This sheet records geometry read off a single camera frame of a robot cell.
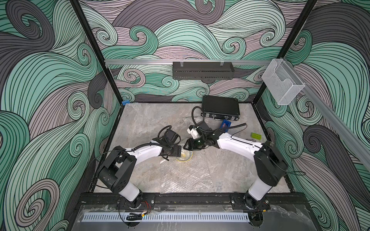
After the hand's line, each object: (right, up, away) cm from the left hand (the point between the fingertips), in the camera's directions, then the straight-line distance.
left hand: (175, 150), depth 89 cm
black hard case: (+35, +28, +22) cm, 50 cm away
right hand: (+6, +2, -6) cm, 8 cm away
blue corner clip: (-45, +34, +32) cm, 65 cm away
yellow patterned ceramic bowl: (+7, -3, -1) cm, 7 cm away
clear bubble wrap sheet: (+11, -13, -8) cm, 19 cm away
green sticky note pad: (+56, +8, +8) cm, 57 cm away
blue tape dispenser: (+35, +16, +9) cm, 39 cm away
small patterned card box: (+53, +5, +8) cm, 53 cm away
